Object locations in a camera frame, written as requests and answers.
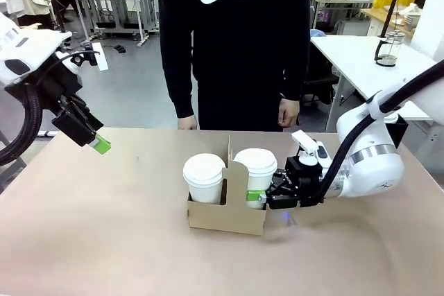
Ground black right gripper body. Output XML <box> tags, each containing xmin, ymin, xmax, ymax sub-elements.
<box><xmin>266</xmin><ymin>156</ymin><xmax>327</xmax><ymax>211</ymax></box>

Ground white paper cup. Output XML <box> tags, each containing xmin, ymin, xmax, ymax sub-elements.
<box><xmin>187</xmin><ymin>180</ymin><xmax>223</xmax><ymax>205</ymax></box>
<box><xmin>245</xmin><ymin>170</ymin><xmax>275</xmax><ymax>211</ymax></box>

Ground person's left forearm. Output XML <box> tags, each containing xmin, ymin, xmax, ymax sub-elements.
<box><xmin>279</xmin><ymin>25</ymin><xmax>311</xmax><ymax>103</ymax></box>

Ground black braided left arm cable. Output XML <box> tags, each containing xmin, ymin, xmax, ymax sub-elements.
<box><xmin>0</xmin><ymin>80</ymin><xmax>44</xmax><ymax>168</ymax></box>

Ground person's left hand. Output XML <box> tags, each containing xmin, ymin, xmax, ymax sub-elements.
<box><xmin>277</xmin><ymin>98</ymin><xmax>300</xmax><ymax>128</ymax></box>

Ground glass french press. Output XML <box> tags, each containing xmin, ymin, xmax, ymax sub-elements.
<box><xmin>373</xmin><ymin>31</ymin><xmax>404</xmax><ymax>69</ymax></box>

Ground black tripod pole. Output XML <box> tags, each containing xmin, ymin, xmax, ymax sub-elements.
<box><xmin>379</xmin><ymin>0</ymin><xmax>407</xmax><ymax>40</ymax></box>

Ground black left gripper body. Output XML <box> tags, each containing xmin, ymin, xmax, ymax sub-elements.
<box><xmin>4</xmin><ymin>62</ymin><xmax>85</xmax><ymax>120</ymax></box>

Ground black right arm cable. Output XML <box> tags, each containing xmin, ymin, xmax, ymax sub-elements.
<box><xmin>318</xmin><ymin>61</ymin><xmax>444</xmax><ymax>204</ymax></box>

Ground person's right hand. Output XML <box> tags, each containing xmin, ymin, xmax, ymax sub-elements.
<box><xmin>177</xmin><ymin>115</ymin><xmax>200</xmax><ymax>131</ymax></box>

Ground person's right forearm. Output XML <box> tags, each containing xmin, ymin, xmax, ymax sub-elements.
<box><xmin>162</xmin><ymin>32</ymin><xmax>201</xmax><ymax>121</ymax></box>

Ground person in black hoodie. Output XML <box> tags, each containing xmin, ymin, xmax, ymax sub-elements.
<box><xmin>156</xmin><ymin>0</ymin><xmax>311</xmax><ymax>132</ymax></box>

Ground white plastic cup lid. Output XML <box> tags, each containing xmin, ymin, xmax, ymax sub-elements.
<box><xmin>182</xmin><ymin>152</ymin><xmax>227</xmax><ymax>185</ymax></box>
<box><xmin>233</xmin><ymin>148</ymin><xmax>279</xmax><ymax>175</ymax></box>

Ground large white side table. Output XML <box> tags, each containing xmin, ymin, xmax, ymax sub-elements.
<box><xmin>310</xmin><ymin>34</ymin><xmax>438</xmax><ymax>122</ymax></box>

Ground white stacked trays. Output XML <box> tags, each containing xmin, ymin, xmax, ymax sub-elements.
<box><xmin>402</xmin><ymin>2</ymin><xmax>423</xmax><ymax>32</ymax></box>

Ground wooden background table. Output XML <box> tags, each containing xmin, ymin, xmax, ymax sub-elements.
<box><xmin>359</xmin><ymin>6</ymin><xmax>417</xmax><ymax>37</ymax></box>

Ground brown cardboard cup carrier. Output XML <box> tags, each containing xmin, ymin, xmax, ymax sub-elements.
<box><xmin>186</xmin><ymin>135</ymin><xmax>268</xmax><ymax>236</ymax></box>

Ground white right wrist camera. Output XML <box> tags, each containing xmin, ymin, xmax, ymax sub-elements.
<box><xmin>290</xmin><ymin>130</ymin><xmax>329</xmax><ymax>173</ymax></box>

